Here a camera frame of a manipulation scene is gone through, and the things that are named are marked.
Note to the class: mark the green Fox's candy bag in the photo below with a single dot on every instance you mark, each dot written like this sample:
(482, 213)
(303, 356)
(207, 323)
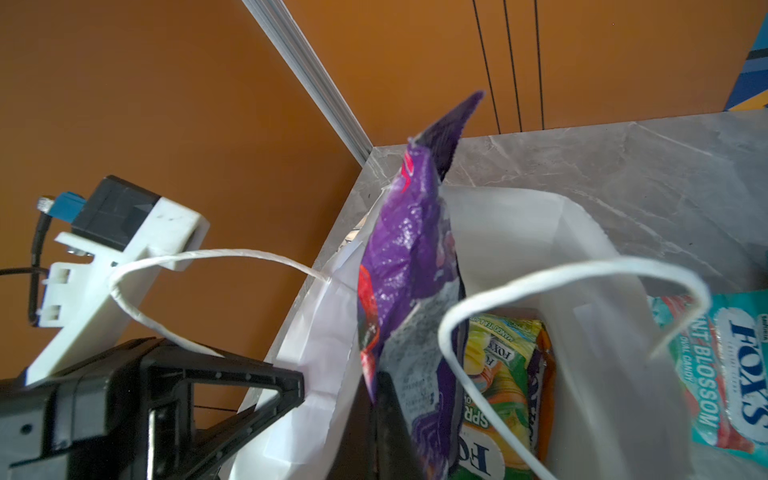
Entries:
(496, 359)

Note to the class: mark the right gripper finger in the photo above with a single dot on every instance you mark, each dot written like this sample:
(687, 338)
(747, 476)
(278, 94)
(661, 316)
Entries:
(376, 443)

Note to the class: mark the teal Fox's candy bag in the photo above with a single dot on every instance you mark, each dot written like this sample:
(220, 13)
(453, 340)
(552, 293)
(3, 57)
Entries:
(721, 361)

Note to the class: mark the left aluminium corner post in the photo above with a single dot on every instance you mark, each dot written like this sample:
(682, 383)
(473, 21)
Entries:
(278, 24)

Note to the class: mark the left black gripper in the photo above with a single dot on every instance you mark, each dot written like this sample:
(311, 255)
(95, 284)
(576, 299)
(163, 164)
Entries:
(129, 413)

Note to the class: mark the orange Fox's candy bag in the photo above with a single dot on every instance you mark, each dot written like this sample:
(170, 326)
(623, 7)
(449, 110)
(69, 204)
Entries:
(541, 382)

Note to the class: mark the purple Fox's candy bag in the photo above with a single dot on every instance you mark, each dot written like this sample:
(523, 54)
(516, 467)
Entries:
(408, 279)

